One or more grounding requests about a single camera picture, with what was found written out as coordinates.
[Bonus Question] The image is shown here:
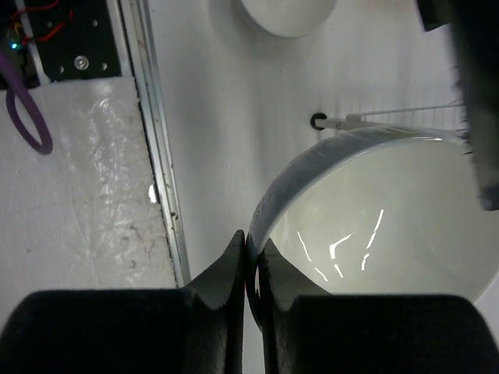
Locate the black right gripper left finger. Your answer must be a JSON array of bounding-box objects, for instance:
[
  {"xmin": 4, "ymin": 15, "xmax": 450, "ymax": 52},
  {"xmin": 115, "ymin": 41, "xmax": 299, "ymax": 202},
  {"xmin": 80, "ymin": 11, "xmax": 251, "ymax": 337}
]
[{"xmin": 1, "ymin": 231, "xmax": 245, "ymax": 373}]

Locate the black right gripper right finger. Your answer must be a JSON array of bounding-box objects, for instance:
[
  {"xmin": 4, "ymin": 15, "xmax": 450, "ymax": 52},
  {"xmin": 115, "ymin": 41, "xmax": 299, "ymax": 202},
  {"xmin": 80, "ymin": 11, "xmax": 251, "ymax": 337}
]
[{"xmin": 259, "ymin": 242, "xmax": 498, "ymax": 373}]

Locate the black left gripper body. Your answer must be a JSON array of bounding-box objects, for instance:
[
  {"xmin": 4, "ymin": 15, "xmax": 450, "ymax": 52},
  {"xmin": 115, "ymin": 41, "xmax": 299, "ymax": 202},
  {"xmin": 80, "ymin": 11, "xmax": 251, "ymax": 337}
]
[{"xmin": 416, "ymin": 1, "xmax": 498, "ymax": 210}]

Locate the large white bowl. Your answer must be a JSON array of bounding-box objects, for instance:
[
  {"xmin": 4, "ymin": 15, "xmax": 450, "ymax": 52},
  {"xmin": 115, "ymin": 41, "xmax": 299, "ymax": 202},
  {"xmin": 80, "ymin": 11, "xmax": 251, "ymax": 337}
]
[
  {"xmin": 239, "ymin": 0, "xmax": 337, "ymax": 39},
  {"xmin": 246, "ymin": 126, "xmax": 498, "ymax": 327}
]

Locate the stainless steel dish rack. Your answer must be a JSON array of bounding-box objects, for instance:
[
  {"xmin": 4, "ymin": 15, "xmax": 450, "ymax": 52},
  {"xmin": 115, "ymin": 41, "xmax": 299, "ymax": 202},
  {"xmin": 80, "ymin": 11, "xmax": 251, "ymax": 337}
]
[{"xmin": 310, "ymin": 101, "xmax": 467, "ymax": 132}]

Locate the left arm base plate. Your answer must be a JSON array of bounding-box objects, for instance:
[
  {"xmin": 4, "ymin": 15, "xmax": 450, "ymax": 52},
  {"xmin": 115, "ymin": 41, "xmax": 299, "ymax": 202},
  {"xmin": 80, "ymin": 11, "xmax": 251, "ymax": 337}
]
[{"xmin": 0, "ymin": 0, "xmax": 122, "ymax": 89}]

